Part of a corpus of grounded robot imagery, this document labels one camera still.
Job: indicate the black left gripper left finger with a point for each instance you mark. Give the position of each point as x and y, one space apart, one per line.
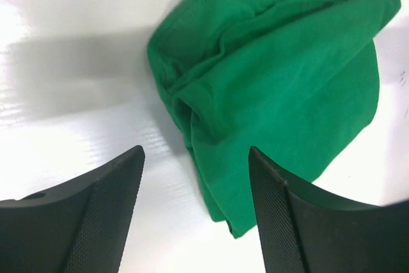
77 226

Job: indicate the green t shirt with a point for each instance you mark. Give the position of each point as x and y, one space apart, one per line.
296 78

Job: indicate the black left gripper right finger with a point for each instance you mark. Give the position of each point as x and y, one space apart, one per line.
304 228

